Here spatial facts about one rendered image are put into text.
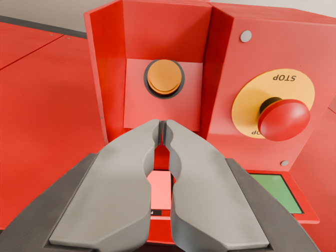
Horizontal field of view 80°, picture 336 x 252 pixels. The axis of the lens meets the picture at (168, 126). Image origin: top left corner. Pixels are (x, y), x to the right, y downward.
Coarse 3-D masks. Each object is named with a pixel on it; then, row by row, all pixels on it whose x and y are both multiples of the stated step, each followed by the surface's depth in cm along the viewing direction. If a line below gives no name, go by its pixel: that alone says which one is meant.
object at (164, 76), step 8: (152, 64) 22; (160, 64) 22; (168, 64) 22; (152, 72) 22; (160, 72) 22; (168, 72) 22; (176, 72) 22; (152, 80) 22; (160, 80) 22; (168, 80) 22; (176, 80) 22; (152, 88) 22; (160, 88) 22; (168, 88) 22; (176, 88) 23
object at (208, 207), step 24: (168, 120) 12; (168, 144) 12; (192, 144) 10; (168, 168) 10; (192, 168) 8; (216, 168) 8; (192, 192) 7; (216, 192) 7; (240, 192) 7; (192, 216) 6; (216, 216) 6; (240, 216) 7; (192, 240) 6; (216, 240) 6; (240, 240) 6; (264, 240) 6
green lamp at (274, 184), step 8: (256, 176) 22; (264, 176) 22; (272, 176) 22; (280, 176) 23; (264, 184) 22; (272, 184) 22; (280, 184) 22; (272, 192) 21; (280, 192) 21; (288, 192) 21; (280, 200) 20; (288, 200) 20; (288, 208) 19; (296, 208) 19
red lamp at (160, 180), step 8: (152, 176) 21; (160, 176) 21; (168, 176) 22; (152, 184) 21; (160, 184) 21; (168, 184) 21; (152, 192) 20; (160, 192) 20; (168, 192) 20; (152, 200) 19; (160, 200) 19; (168, 200) 19; (152, 208) 19; (160, 208) 19; (168, 208) 19
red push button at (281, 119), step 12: (264, 108) 18; (276, 108) 15; (288, 108) 15; (300, 108) 15; (264, 120) 16; (276, 120) 16; (288, 120) 16; (300, 120) 16; (264, 132) 17; (276, 132) 16; (288, 132) 16
